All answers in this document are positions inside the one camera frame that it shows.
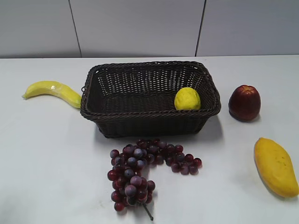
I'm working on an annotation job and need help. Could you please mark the dark red wax apple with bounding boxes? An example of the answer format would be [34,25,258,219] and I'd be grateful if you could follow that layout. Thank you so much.
[228,84,261,121]

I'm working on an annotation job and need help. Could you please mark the yellow banana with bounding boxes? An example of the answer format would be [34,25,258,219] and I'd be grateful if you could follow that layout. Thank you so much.
[22,81,81,108]

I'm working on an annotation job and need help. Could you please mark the yellow mango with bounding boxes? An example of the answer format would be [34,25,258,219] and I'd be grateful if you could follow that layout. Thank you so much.
[254,138,299,198]

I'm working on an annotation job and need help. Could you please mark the purple grape bunch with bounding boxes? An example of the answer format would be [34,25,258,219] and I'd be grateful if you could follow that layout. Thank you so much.
[107,139,202,220]

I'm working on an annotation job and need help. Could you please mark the yellow lemon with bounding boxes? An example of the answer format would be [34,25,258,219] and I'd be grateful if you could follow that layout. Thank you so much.
[174,87,201,110]

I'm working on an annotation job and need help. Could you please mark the black woven basket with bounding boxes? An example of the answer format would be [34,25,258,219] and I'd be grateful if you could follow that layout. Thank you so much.
[80,61,221,138]

